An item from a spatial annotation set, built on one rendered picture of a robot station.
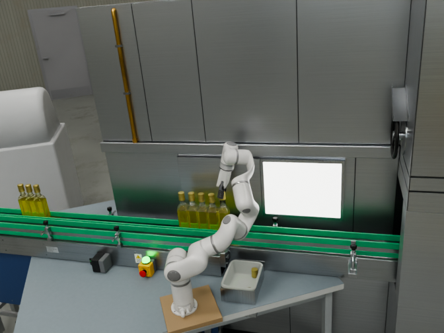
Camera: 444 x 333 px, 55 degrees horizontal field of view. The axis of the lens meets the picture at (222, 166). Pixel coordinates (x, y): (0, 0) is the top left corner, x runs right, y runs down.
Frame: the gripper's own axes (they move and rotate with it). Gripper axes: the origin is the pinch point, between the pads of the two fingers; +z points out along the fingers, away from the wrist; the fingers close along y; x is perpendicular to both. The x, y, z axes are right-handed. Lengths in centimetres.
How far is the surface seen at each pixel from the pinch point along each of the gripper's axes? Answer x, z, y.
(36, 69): -645, 212, -707
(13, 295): -122, 112, 13
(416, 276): 96, 0, 23
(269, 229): 28.6, 15.1, -2.9
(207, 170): -12.7, -4.6, -11.9
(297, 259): 47, 22, 6
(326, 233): 58, 7, -3
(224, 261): 11.0, 29.7, 15.7
